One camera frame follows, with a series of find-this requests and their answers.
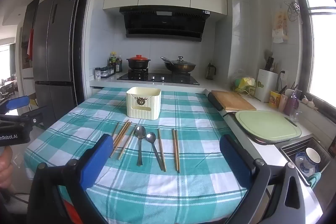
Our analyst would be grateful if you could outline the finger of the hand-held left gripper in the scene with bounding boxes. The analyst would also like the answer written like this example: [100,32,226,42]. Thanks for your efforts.
[0,105,49,132]
[0,96,30,115]

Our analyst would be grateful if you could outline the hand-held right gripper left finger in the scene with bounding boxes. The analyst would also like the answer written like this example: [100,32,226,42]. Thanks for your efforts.
[28,133,114,224]

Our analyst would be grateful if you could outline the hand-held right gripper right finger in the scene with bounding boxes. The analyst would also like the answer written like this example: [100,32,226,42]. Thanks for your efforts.
[219,134,315,224]

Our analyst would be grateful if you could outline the wooden chopstick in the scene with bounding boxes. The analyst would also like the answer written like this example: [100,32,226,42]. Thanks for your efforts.
[118,124,139,161]
[113,119,130,146]
[110,122,133,158]
[172,128,179,172]
[114,121,132,147]
[175,130,181,174]
[157,128,167,172]

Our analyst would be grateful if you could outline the large steel spoon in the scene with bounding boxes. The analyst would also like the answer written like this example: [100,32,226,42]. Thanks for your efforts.
[136,125,147,167]

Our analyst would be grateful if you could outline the small steel spoon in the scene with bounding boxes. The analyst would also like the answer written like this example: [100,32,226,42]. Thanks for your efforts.
[146,132,165,171]

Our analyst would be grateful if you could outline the cream ribbed utensil holder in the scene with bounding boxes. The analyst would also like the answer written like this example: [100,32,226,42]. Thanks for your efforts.
[126,87,161,119]

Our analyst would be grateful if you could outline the person's left hand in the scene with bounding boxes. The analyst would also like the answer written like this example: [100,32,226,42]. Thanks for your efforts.
[0,147,13,188]

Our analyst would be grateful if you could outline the dining furniture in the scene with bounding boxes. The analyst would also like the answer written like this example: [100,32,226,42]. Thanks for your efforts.
[0,77,19,98]

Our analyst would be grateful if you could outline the green cutting board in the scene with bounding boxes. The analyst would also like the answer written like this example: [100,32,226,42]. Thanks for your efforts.
[235,110,302,141]

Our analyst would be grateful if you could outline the steel sink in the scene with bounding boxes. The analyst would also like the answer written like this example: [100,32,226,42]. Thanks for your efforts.
[280,137,332,185]

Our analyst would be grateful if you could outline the wooden cutting board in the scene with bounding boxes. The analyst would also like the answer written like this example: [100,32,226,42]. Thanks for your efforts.
[211,90,257,111]

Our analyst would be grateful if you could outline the red hanging cloth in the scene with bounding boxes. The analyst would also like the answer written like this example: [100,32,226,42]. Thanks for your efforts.
[28,28,34,60]

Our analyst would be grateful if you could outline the dark grey refrigerator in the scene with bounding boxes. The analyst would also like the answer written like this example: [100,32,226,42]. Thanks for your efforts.
[33,0,83,125]

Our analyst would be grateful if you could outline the black padded roll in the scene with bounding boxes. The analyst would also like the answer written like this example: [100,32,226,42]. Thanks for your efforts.
[207,93,224,111]

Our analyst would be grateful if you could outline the teal checked tablecloth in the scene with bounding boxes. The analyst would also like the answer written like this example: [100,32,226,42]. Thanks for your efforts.
[24,87,265,224]

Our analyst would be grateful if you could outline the blue white plate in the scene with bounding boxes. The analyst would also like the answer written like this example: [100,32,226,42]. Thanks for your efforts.
[294,152,319,177]

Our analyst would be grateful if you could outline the pink cup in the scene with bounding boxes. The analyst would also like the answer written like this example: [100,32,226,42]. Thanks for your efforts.
[278,94,289,112]

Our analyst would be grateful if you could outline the blue white bowl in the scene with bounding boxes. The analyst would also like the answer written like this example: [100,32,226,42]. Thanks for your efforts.
[305,147,321,169]

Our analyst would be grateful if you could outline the white knife block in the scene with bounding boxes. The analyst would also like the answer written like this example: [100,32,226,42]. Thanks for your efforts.
[255,69,279,102]

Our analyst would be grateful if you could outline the yellow plastic bag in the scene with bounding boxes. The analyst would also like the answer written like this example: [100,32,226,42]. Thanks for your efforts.
[231,70,256,97]

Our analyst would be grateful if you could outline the teal dish cloth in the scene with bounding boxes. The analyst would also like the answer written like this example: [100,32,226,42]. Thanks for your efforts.
[307,172,322,188]

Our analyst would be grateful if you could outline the rack of spice jars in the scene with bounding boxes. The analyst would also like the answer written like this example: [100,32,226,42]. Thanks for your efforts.
[100,66,116,78]

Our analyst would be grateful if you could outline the dark glass press pot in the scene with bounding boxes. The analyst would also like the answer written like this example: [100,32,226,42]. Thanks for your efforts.
[205,63,216,80]

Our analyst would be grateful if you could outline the garlic bulbs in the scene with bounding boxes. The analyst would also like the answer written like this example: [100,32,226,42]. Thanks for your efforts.
[302,95,319,110]

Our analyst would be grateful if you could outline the black glass gas stove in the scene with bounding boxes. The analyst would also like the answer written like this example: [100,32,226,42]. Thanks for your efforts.
[117,69,200,85]

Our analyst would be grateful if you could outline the kitchen knives in block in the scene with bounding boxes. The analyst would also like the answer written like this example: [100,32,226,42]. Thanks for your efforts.
[264,49,276,71]

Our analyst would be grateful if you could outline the black clay pot red lid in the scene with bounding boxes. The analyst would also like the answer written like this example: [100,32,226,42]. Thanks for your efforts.
[126,55,151,70]

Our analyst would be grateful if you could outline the wok with glass lid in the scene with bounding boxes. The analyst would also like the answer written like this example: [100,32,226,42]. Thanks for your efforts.
[161,56,197,74]

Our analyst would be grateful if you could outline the window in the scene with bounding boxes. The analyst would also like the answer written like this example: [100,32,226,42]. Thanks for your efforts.
[293,0,336,109]

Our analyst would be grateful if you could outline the black range hood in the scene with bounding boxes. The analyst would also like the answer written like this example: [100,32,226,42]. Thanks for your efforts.
[119,7,210,42]

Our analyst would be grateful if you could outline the hanging metal rack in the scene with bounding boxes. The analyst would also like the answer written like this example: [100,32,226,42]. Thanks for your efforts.
[284,1,302,22]

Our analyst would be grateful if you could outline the black door frame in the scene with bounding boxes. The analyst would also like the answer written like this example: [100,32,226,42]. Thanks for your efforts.
[76,0,103,106]

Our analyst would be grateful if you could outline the hanging wall calendar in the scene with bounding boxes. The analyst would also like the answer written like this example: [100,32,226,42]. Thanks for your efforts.
[272,10,288,43]

